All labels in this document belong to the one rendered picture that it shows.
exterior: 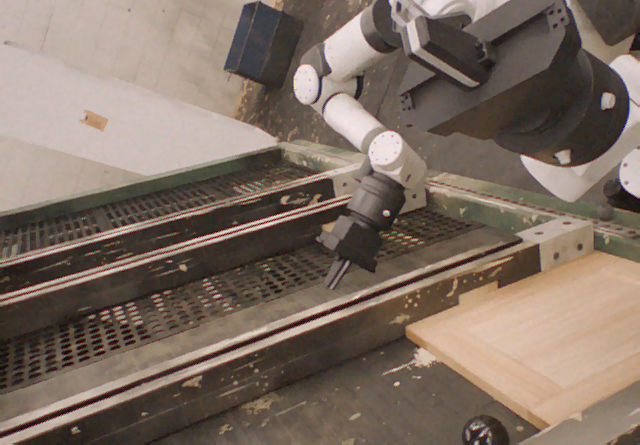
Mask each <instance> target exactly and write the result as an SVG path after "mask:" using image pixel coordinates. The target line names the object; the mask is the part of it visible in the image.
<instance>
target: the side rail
mask: <svg viewBox="0 0 640 445"><path fill-rule="evenodd" d="M281 160H282V155H281V148H280V147H276V146H272V147H267V148H263V149H259V150H255V151H250V152H245V153H241V154H236V155H232V156H228V157H224V158H219V160H215V161H211V162H206V163H201V164H197V165H193V166H188V167H184V168H180V169H176V170H171V171H167V172H162V173H157V174H153V175H149V176H145V178H140V179H136V180H132V181H127V182H122V183H118V184H113V185H109V186H105V187H101V188H96V189H92V190H88V191H82V192H78V194H74V195H69V196H65V197H61V198H56V199H52V200H48V201H42V202H38V203H34V204H29V205H25V206H21V207H16V208H12V210H8V211H3V212H0V231H2V230H7V229H11V228H15V227H20V226H24V225H28V223H32V222H37V221H41V220H45V219H50V218H54V217H58V216H62V215H66V214H70V213H75V212H79V211H83V210H88V208H92V207H96V206H101V205H105V204H109V203H113V202H118V201H121V200H125V199H130V198H134V197H138V196H142V195H147V194H151V192H155V191H160V190H164V189H168V188H172V187H177V186H180V185H184V184H188V183H193V182H197V181H201V180H206V179H210V178H214V177H218V175H222V176H223V174H227V173H231V172H235V171H239V170H243V169H247V168H251V167H256V166H260V165H264V164H268V163H273V162H277V161H281Z"/></svg>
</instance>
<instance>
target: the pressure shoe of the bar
mask: <svg viewBox="0 0 640 445"><path fill-rule="evenodd" d="M496 290H498V281H494V282H491V283H489V284H486V285H484V286H481V287H478V288H475V289H473V291H471V290H470V292H468V293H464V294H462V295H459V296H458V298H459V304H461V303H464V302H467V301H470V300H472V299H475V298H477V297H481V296H483V295H486V294H488V293H491V292H493V291H496Z"/></svg>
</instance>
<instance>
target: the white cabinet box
mask: <svg viewBox="0 0 640 445"><path fill-rule="evenodd" d="M0 135H2V136H6V137H10V138H14V139H18V140H22V141H26V142H29V143H34V144H37V145H41V146H44V147H47V148H49V149H52V150H56V151H61V152H64V153H68V154H71V155H76V156H79V157H83V158H86V159H91V160H94V161H98V163H103V164H106V165H110V166H113V167H118V168H121V169H125V170H128V171H133V172H137V173H140V174H145V175H148V176H149V175H153V174H157V173H162V172H167V171H171V170H176V169H180V168H184V167H188V166H193V165H197V164H201V163H206V162H211V161H215V160H219V158H224V157H228V156H232V155H236V154H241V153H245V152H250V151H255V150H259V149H263V148H267V147H272V146H276V145H278V144H277V143H278V139H277V138H275V137H273V136H272V135H269V134H267V133H265V132H264V131H262V130H260V129H259V128H256V127H253V126H250V124H248V123H245V122H242V121H239V120H235V119H232V118H229V117H227V116H224V115H220V114H217V113H214V112H211V111H209V109H205V108H202V107H199V106H196V105H193V104H189V103H187V102H184V101H181V100H178V99H174V98H171V97H169V95H166V94H163V93H159V92H156V91H153V90H150V89H148V88H144V87H141V86H138V85H135V84H131V83H129V81H126V80H123V79H120V78H116V77H113V76H110V75H108V74H105V73H101V72H98V71H95V70H94V69H92V68H88V67H86V66H83V65H80V64H76V63H73V62H70V61H68V60H65V59H61V58H58V56H55V55H52V54H48V53H46V52H43V51H40V50H36V49H33V48H30V47H28V46H25V44H21V43H18V42H15V41H12V40H8V39H6V38H5V39H4V40H2V41H1V42H0Z"/></svg>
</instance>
